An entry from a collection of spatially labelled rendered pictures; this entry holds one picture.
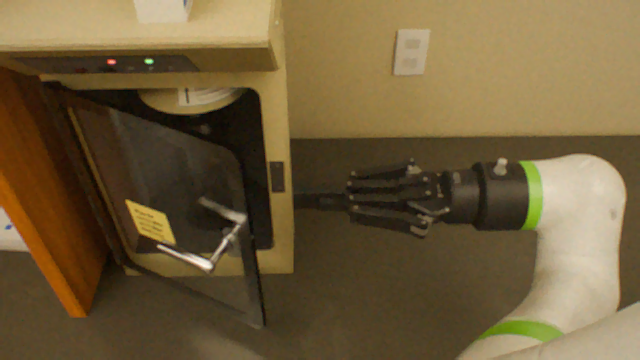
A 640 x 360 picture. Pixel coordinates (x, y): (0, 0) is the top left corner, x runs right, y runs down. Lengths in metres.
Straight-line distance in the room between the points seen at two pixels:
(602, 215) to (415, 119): 0.69
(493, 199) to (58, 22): 0.54
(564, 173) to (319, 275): 0.50
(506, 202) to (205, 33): 0.41
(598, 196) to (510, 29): 0.60
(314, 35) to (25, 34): 0.68
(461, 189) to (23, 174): 0.60
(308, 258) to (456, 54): 0.56
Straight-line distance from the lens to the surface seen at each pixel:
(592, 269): 0.74
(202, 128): 0.86
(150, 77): 0.74
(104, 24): 0.62
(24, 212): 0.86
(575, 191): 0.72
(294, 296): 1.00
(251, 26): 0.57
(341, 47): 1.19
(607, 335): 0.34
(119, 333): 1.02
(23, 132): 0.86
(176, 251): 0.75
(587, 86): 1.41
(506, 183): 0.69
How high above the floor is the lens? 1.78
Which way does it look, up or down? 45 degrees down
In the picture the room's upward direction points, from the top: straight up
